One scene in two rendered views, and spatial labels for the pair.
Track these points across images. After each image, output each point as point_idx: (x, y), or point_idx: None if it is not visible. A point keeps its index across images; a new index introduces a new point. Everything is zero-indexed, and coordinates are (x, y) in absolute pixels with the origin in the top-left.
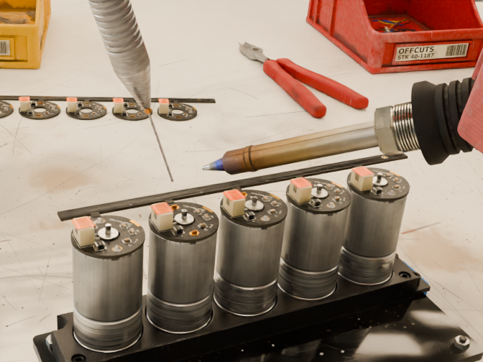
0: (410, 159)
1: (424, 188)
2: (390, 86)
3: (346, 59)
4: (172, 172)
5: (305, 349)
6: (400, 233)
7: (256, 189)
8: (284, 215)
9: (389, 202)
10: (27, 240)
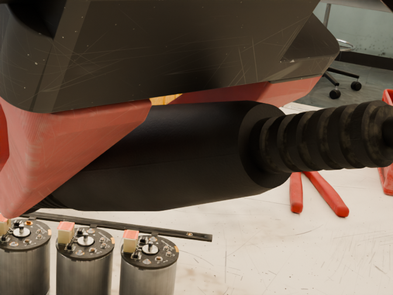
0: (339, 267)
1: (324, 294)
2: (392, 207)
3: (375, 178)
4: (131, 216)
5: None
6: None
7: (178, 247)
8: (31, 247)
9: (139, 268)
10: None
